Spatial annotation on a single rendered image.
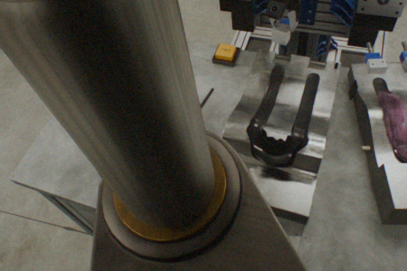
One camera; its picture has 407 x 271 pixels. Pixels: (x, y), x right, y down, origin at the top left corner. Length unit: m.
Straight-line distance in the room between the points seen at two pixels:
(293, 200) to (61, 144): 0.74
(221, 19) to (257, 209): 2.53
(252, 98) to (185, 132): 0.95
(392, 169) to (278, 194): 0.28
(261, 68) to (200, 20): 1.62
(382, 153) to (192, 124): 0.93
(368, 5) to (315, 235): 0.75
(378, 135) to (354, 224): 0.24
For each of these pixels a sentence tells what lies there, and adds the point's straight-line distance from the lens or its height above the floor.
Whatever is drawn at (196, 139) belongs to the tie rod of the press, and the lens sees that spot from 0.17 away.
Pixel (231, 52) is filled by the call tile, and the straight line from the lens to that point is 1.30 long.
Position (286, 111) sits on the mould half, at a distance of 1.07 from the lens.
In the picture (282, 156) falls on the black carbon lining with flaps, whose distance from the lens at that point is 1.01.
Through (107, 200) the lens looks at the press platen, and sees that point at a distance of 0.25.
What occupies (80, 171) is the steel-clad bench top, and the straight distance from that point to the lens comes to 1.19.
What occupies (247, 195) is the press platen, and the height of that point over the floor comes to 1.54.
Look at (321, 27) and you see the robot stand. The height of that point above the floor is 0.72.
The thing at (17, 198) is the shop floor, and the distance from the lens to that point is 2.29.
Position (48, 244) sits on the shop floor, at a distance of 2.09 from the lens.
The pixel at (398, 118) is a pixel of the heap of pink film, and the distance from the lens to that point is 1.09.
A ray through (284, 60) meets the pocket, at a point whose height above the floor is 0.86.
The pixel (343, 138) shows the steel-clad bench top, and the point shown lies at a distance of 1.15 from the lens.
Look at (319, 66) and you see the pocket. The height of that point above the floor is 0.86.
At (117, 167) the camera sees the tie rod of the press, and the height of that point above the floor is 1.63.
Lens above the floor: 1.76
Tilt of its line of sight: 55 degrees down
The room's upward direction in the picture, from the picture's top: 12 degrees counter-clockwise
